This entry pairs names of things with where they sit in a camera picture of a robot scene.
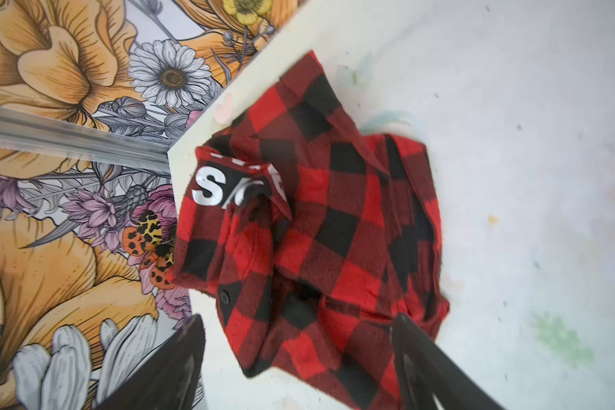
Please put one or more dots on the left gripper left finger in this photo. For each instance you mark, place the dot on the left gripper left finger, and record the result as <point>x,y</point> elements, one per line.
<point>137,374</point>

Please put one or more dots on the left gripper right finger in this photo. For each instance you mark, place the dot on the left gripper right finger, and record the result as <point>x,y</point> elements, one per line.
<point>427,377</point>

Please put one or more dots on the red black plaid cloth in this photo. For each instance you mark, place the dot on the red black plaid cloth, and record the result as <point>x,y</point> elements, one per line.
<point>311,238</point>

